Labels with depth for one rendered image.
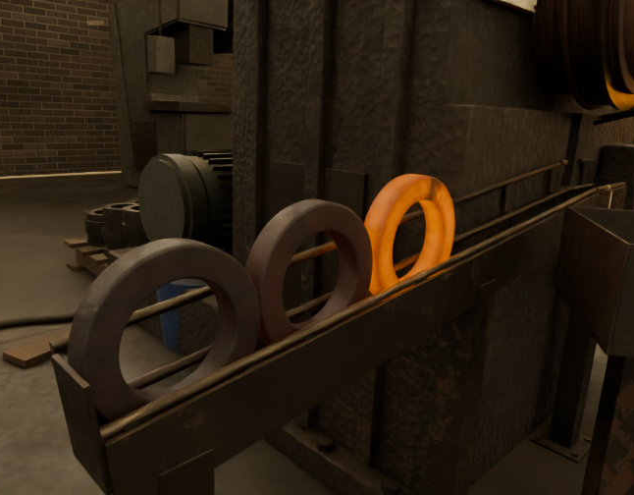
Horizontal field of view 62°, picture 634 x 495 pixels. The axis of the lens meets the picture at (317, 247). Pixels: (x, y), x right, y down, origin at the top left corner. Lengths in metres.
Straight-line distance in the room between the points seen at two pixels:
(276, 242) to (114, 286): 0.17
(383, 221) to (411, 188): 0.06
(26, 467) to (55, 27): 5.83
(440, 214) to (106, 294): 0.49
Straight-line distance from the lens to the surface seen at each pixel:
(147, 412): 0.50
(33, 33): 6.82
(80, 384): 0.47
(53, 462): 1.52
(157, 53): 5.00
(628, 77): 1.31
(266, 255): 0.55
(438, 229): 0.79
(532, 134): 1.19
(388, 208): 0.67
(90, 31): 7.04
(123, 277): 0.46
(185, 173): 1.87
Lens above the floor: 0.85
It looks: 15 degrees down
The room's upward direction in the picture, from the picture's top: 2 degrees clockwise
